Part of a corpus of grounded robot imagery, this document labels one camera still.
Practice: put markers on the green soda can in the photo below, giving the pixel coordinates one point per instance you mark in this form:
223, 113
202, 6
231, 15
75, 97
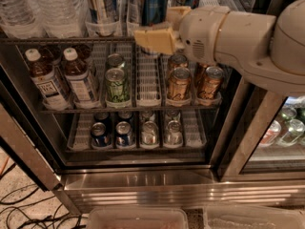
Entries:
116, 60
118, 92

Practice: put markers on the front left gold can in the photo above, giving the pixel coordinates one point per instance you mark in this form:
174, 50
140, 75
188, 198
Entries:
179, 84

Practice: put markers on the red white can behind glass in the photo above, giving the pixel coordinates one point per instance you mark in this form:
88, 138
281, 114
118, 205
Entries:
271, 134

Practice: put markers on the front right silver can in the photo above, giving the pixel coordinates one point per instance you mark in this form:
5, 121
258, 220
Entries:
173, 137

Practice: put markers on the front dark blue can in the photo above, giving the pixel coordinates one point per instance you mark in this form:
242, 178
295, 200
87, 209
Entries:
100, 136

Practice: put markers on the right clear water bottle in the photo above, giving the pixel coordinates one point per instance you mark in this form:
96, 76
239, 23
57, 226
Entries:
60, 18

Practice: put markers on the brown tea bottle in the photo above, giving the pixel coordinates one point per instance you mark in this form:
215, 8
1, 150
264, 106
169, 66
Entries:
48, 81
80, 78

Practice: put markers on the rear left gold can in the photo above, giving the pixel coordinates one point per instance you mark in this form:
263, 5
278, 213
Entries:
175, 61

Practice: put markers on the front right gold can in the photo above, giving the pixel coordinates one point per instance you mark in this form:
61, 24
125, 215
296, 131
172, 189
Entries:
209, 86

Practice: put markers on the left brown tea bottle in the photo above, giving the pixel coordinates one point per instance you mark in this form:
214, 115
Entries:
48, 81

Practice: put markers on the rear green soda can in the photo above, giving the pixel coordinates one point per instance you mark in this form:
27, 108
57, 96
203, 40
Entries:
116, 60

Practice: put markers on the left clear plastic bin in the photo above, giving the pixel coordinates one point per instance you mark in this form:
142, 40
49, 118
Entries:
115, 217

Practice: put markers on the clear plastic bin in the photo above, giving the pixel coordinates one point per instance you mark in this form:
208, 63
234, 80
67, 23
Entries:
115, 217
251, 217

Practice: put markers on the clear water bottle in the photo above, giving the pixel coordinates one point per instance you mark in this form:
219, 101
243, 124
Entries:
19, 19
60, 18

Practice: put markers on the right clear plastic bin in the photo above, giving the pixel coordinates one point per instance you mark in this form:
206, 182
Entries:
251, 217

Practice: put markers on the left clear water bottle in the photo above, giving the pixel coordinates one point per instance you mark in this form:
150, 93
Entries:
19, 19

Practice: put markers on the front green soda can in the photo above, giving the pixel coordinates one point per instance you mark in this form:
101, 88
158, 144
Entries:
118, 92

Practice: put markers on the front left silver can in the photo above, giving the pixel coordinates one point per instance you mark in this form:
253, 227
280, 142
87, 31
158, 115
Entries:
149, 137

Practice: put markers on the front blue Pepsi can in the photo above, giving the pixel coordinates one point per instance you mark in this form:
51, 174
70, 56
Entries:
124, 137

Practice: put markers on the stainless steel display fridge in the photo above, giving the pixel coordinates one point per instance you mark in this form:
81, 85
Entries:
220, 160

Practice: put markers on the blue Red Bull can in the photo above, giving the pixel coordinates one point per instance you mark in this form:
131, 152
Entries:
152, 12

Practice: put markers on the left silver energy drink can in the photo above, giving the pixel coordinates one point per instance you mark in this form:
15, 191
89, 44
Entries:
102, 18

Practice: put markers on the green can behind glass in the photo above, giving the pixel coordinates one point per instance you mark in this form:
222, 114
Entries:
291, 127

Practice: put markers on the right brown tea bottle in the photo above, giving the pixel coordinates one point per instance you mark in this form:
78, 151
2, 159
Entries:
80, 78

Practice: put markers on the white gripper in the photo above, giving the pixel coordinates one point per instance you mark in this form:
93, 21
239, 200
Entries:
199, 32

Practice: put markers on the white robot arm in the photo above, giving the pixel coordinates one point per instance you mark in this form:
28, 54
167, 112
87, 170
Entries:
267, 50

